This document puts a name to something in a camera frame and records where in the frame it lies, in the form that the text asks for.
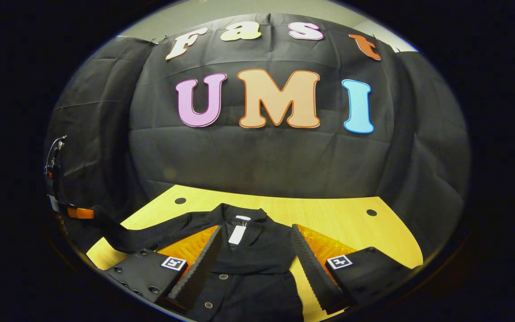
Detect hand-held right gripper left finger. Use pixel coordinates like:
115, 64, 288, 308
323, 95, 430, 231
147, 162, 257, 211
103, 225, 223, 312

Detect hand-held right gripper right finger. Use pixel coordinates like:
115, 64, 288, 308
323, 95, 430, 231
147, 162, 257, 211
290, 224, 422, 314

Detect black buttoned jacket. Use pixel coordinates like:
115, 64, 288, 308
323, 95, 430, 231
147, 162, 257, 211
92, 203, 305, 322

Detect black backdrop cloth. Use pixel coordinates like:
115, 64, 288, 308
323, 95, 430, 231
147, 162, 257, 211
43, 13, 470, 269

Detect black cable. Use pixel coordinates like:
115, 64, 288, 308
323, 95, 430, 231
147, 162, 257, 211
44, 136, 67, 177

